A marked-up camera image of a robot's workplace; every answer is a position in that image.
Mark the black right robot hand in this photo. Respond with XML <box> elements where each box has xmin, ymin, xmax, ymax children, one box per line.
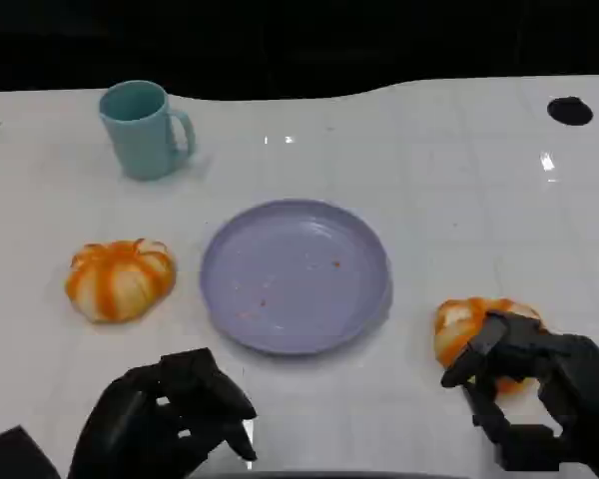
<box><xmin>440</xmin><ymin>310</ymin><xmax>599</xmax><ymax>479</ymax></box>

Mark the lilac plate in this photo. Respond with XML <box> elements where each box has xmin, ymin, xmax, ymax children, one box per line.
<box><xmin>200</xmin><ymin>198</ymin><xmax>393</xmax><ymax>356</ymax></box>

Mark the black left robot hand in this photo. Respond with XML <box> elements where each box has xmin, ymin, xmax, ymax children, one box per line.
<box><xmin>67</xmin><ymin>347</ymin><xmax>259</xmax><ymax>479</ymax></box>

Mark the pale green mug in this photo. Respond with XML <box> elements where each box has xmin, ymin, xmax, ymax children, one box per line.
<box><xmin>98</xmin><ymin>80</ymin><xmax>198</xmax><ymax>182</ymax></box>

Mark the orange white toy bread roll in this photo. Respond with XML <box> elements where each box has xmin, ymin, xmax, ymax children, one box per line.
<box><xmin>433</xmin><ymin>296</ymin><xmax>548</xmax><ymax>395</ymax></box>
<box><xmin>64</xmin><ymin>239</ymin><xmax>178</xmax><ymax>324</ymax></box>

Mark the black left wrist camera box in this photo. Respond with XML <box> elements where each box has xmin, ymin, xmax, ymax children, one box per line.
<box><xmin>0</xmin><ymin>424</ymin><xmax>62</xmax><ymax>479</ymax></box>

